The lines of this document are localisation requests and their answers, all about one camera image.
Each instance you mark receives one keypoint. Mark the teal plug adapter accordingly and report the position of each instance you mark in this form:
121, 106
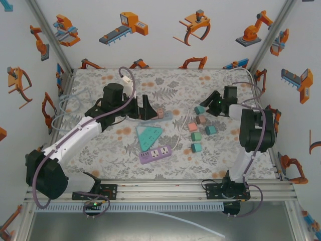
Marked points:
210, 129
199, 109
196, 147

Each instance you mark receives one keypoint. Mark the brownish pink plug adapter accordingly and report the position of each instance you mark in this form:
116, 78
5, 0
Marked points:
200, 120

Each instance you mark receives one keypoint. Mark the teal triangular power strip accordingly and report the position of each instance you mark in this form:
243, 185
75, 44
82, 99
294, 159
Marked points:
148, 135

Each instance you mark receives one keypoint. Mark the grey blue power strip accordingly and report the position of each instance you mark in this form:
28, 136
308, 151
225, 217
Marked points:
168, 116

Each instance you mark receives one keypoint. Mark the salmon plug adapter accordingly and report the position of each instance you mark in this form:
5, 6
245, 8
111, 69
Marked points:
192, 127

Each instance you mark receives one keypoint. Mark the green plug adapter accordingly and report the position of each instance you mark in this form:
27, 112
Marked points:
195, 136

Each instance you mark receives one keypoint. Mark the purple power strip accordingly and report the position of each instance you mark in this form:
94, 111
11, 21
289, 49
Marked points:
155, 153

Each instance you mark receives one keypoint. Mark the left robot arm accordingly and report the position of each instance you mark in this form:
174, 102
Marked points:
72, 138

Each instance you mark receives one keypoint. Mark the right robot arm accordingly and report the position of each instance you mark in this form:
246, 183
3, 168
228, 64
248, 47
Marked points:
255, 130

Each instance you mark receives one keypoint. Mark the floral table mat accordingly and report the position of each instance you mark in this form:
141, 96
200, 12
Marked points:
113, 160

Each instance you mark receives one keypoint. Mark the circuit board with green light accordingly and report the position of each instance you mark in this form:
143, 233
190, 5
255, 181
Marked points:
93, 204

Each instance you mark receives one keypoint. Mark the grey metal sheet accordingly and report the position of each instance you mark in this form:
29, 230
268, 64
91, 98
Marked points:
125, 228

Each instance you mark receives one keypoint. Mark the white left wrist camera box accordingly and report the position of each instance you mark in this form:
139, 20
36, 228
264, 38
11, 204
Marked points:
128, 85

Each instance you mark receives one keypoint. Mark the aluminium frame rail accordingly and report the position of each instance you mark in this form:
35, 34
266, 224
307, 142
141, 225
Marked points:
160, 190

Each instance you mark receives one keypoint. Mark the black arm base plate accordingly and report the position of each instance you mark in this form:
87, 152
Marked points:
113, 192
213, 192

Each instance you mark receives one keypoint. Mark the aluminium corner post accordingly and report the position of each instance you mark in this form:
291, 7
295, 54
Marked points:
272, 35
50, 35

